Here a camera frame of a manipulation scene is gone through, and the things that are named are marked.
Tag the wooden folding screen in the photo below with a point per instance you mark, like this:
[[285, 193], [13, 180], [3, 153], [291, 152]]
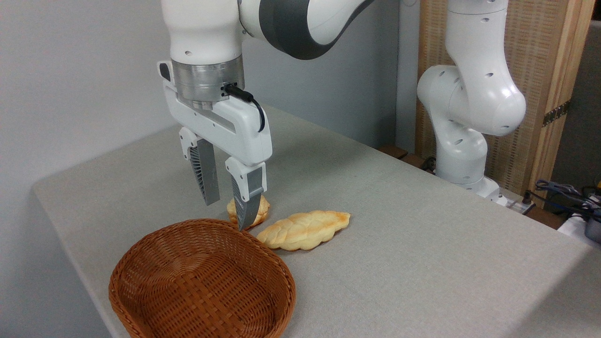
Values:
[[533, 70]]

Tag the small round bread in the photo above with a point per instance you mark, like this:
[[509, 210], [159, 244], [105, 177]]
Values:
[[261, 211]]

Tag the brown wooden board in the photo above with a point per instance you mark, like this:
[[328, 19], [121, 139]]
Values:
[[393, 151]]

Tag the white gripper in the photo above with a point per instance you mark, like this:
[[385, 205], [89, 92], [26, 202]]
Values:
[[239, 129]]

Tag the brown wicker basket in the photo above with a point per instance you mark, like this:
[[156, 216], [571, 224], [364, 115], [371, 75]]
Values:
[[197, 281]]

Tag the long braided bread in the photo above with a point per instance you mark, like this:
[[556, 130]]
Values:
[[305, 230]]

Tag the brass screen hinge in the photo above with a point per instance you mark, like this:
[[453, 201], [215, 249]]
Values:
[[556, 113]]

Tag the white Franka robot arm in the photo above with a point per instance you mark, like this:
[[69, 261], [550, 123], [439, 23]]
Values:
[[202, 28]]

